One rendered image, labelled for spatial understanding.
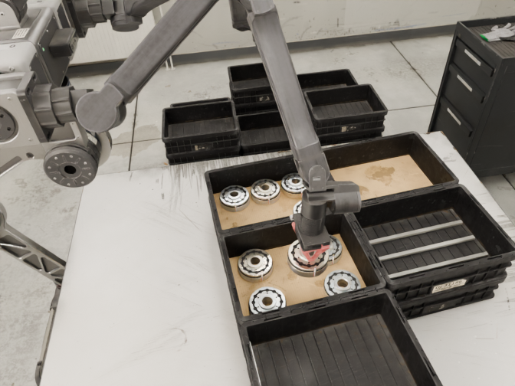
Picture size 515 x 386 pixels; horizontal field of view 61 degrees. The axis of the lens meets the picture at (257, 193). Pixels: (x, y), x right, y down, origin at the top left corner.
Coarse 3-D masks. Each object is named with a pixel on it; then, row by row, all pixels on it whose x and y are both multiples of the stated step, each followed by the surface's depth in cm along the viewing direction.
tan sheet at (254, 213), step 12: (216, 204) 152; (252, 204) 151; (276, 204) 151; (288, 204) 150; (228, 216) 148; (240, 216) 147; (252, 216) 147; (264, 216) 147; (276, 216) 147; (228, 228) 144
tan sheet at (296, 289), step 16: (240, 256) 135; (272, 256) 134; (272, 272) 130; (288, 272) 130; (352, 272) 129; (240, 288) 127; (256, 288) 126; (288, 288) 126; (304, 288) 126; (320, 288) 125; (288, 304) 122
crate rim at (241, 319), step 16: (272, 224) 131; (352, 224) 129; (224, 240) 127; (224, 256) 123; (368, 256) 120; (368, 288) 113; (384, 288) 114; (240, 304) 111; (304, 304) 110; (240, 320) 108
